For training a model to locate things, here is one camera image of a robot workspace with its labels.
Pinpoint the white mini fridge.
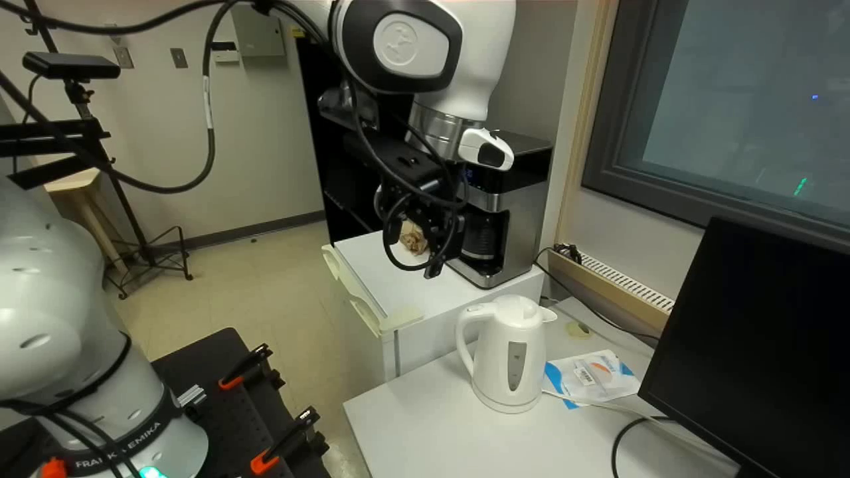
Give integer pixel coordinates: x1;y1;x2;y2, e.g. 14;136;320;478
323;230;542;384

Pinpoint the black shelf unit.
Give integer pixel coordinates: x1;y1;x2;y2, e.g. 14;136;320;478
295;36;380;242

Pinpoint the black orange clamp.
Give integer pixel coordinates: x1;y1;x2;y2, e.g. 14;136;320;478
219;343;272;392
250;405;320;478

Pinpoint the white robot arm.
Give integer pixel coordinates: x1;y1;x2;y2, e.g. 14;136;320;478
256;0;517;278

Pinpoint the black silver coffeemaker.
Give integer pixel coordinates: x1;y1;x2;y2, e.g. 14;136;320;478
449;132;554;290

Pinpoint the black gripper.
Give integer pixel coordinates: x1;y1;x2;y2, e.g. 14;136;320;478
376;148;463;278

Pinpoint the blue white paper packet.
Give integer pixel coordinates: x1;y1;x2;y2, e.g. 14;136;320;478
542;349;641;409

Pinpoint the white second robot base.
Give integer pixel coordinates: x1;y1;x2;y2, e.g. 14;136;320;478
0;177;210;478

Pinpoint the black computer monitor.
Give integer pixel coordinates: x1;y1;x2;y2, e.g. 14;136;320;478
641;217;850;478

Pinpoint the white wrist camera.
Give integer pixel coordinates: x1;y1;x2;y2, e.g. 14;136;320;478
457;126;517;170

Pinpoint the white electric kettle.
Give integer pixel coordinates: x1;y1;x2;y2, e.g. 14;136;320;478
457;295;556;413

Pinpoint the black camera tripod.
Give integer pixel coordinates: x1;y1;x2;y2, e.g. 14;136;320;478
0;0;198;299

